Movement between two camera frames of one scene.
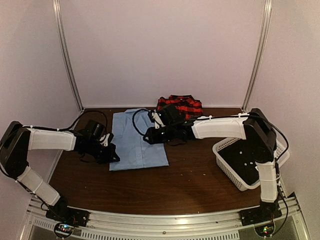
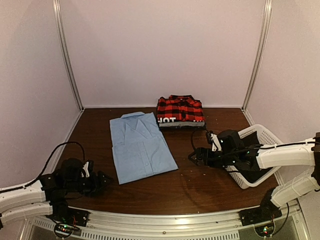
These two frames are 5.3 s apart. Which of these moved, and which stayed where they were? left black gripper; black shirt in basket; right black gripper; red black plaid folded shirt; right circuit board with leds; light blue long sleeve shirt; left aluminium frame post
Moved: light blue long sleeve shirt; left black gripper; right black gripper
Stayed: right circuit board with leds; black shirt in basket; red black plaid folded shirt; left aluminium frame post
